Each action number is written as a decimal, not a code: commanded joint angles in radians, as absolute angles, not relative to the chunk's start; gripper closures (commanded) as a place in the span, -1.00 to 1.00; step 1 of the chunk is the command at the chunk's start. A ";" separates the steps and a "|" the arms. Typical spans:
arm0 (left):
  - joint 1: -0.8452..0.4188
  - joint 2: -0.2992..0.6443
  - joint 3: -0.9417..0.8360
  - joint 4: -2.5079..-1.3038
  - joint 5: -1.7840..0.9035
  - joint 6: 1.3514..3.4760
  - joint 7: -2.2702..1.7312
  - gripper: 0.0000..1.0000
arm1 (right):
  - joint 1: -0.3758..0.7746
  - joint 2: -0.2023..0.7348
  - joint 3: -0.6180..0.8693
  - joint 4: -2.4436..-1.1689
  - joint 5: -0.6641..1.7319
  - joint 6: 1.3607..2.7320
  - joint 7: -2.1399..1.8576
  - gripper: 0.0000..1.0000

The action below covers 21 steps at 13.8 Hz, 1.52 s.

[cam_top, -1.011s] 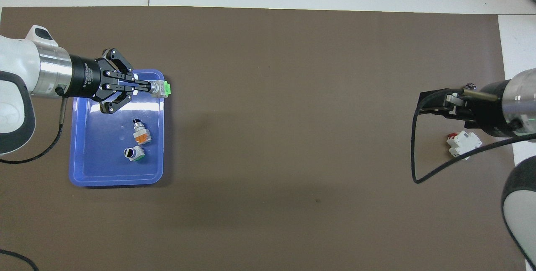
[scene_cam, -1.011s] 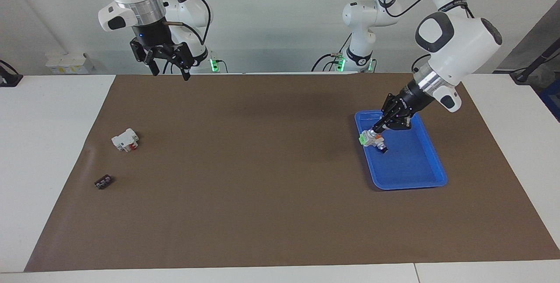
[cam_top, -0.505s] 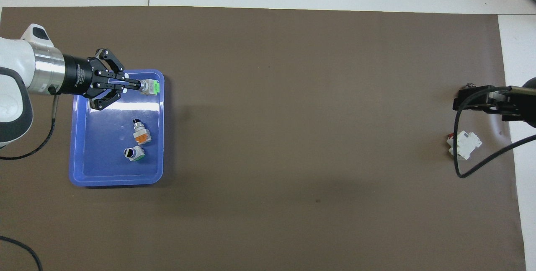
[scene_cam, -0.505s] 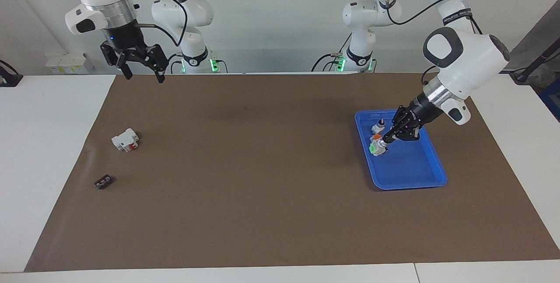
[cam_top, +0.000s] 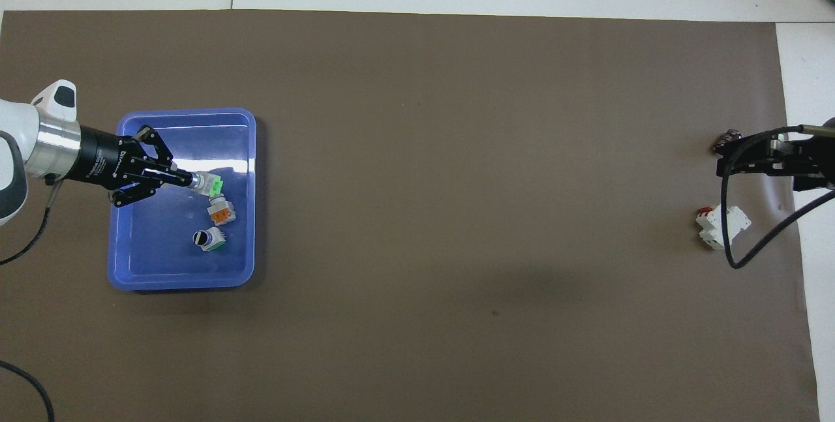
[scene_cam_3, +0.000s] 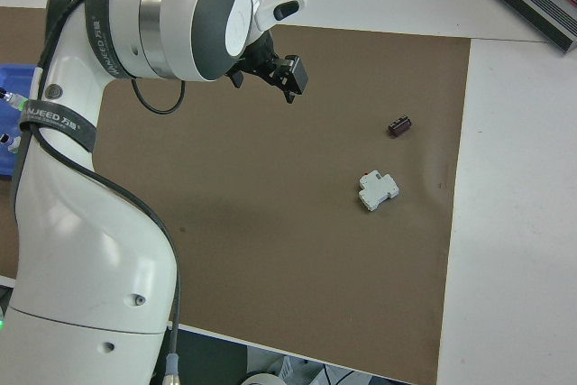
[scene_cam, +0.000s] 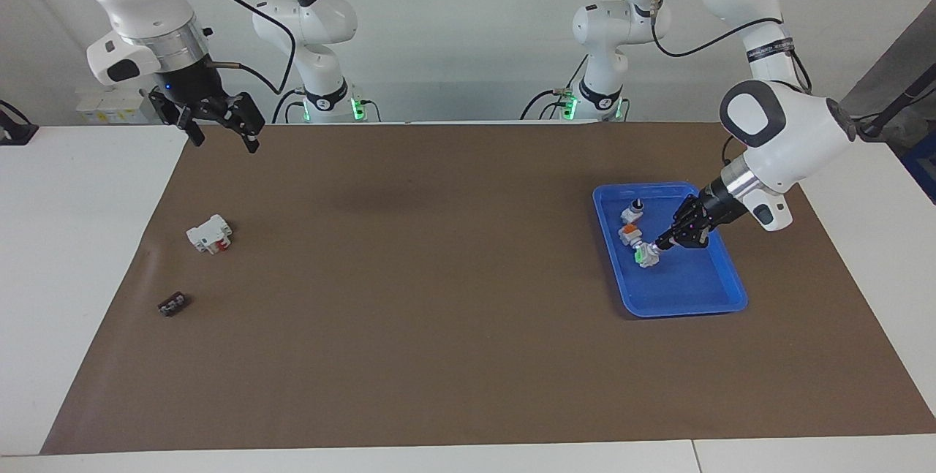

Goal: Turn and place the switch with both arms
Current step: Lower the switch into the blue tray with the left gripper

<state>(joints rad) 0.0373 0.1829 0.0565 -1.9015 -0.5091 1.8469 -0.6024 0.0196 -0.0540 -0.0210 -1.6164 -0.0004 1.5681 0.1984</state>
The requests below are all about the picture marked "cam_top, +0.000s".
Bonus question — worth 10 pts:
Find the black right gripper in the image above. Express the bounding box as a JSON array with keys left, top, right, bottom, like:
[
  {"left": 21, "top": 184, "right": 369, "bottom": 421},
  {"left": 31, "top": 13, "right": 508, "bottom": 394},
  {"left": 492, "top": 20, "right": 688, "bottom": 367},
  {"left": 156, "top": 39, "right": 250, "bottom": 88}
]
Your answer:
[{"left": 716, "top": 121, "right": 835, "bottom": 191}]

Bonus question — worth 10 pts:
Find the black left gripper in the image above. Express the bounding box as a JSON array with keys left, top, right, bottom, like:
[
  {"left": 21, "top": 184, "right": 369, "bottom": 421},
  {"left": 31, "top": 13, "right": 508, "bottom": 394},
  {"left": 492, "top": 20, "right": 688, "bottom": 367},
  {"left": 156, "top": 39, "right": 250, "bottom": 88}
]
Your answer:
[{"left": 68, "top": 125, "right": 194, "bottom": 207}]

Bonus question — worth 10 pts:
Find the selector switch bright green base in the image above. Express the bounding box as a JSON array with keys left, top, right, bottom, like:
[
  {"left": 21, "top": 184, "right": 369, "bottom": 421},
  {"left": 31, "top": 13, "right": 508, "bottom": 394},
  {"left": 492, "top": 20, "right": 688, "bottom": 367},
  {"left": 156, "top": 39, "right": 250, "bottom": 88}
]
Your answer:
[{"left": 192, "top": 172, "right": 224, "bottom": 198}]

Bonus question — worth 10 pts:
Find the white red circuit breaker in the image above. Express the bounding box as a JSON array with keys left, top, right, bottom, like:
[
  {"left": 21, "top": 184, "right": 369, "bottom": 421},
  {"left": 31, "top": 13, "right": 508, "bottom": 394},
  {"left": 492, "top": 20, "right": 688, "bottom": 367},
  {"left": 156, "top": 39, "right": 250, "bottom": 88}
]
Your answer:
[{"left": 695, "top": 205, "right": 752, "bottom": 250}]

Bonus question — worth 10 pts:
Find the blue plastic tray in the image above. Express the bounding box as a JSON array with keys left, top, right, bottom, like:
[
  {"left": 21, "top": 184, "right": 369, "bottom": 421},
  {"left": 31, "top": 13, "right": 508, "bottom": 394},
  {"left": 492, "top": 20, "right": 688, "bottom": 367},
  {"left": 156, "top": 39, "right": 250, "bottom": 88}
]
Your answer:
[{"left": 108, "top": 108, "right": 257, "bottom": 292}]

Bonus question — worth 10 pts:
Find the brown table mat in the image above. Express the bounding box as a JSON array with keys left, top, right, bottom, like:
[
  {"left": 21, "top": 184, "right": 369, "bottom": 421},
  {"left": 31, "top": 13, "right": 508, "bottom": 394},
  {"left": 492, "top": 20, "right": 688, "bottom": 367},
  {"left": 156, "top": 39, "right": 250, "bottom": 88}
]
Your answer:
[{"left": 0, "top": 10, "right": 821, "bottom": 422}]

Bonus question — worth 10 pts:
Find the selector switch orange base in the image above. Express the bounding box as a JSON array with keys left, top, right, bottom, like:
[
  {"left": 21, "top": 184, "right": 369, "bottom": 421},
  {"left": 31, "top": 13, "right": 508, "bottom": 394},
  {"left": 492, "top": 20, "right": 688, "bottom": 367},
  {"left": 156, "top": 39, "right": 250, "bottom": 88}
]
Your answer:
[{"left": 207, "top": 194, "right": 237, "bottom": 226}]

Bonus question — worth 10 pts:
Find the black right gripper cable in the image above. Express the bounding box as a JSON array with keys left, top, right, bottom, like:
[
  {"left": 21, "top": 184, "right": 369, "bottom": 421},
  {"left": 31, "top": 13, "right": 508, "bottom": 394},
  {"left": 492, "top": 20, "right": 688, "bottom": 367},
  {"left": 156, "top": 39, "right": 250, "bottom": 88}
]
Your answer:
[{"left": 721, "top": 125, "right": 835, "bottom": 270}]

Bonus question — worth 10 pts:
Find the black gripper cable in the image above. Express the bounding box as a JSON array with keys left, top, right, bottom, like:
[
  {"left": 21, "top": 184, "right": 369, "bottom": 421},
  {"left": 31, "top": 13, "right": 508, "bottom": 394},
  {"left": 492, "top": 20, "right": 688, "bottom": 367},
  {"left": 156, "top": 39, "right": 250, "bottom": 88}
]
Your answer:
[
  {"left": 0, "top": 177, "right": 56, "bottom": 422},
  {"left": 721, "top": 125, "right": 835, "bottom": 270}
]

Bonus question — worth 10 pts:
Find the white black-tipped switch part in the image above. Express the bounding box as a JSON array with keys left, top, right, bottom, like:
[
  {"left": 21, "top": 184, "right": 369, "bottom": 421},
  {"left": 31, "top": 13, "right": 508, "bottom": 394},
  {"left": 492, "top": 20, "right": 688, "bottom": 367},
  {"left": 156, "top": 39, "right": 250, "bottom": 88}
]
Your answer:
[{"left": 192, "top": 226, "right": 227, "bottom": 253}]

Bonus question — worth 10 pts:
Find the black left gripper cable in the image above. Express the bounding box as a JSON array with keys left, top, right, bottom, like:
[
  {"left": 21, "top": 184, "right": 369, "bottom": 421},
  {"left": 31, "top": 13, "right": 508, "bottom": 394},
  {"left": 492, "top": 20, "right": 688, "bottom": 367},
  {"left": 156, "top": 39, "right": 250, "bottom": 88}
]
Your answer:
[{"left": 0, "top": 177, "right": 56, "bottom": 422}]

